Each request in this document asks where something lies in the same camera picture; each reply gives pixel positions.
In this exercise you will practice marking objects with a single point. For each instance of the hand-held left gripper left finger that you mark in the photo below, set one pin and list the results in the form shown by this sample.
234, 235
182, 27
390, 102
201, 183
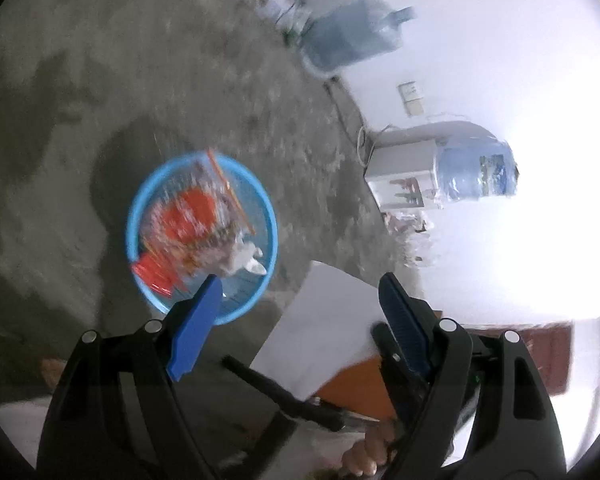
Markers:
195, 330

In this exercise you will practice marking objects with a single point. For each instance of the white wall socket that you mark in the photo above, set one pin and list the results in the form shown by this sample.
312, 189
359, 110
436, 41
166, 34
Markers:
411, 97

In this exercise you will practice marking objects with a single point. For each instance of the blue water jug with label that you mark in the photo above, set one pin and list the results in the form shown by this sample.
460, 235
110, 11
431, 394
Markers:
470, 170

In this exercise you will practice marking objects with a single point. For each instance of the red plastic wrapper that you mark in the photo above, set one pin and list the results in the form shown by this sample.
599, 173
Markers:
152, 272

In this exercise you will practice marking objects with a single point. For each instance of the person's right hand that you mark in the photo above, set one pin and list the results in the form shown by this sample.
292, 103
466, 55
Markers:
365, 452

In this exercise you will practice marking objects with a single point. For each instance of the white water dispenser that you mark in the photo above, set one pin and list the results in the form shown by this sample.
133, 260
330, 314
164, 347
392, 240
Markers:
400, 165

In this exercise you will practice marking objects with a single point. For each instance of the empty blue water jug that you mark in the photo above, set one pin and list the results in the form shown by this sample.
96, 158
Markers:
350, 35

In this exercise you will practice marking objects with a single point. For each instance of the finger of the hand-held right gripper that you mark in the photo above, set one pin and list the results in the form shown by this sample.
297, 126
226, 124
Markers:
389, 347
290, 400

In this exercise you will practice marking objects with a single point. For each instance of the blue plastic basket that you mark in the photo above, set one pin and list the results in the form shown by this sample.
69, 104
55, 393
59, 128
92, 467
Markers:
235, 305

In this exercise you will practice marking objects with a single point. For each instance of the clear plastic pack red label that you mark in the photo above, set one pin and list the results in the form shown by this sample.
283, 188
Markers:
190, 215

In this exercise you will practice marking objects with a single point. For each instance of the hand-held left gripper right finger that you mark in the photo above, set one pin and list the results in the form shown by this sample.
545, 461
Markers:
405, 320

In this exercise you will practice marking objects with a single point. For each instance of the white tissue paper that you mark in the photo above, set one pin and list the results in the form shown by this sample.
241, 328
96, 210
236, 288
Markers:
242, 257

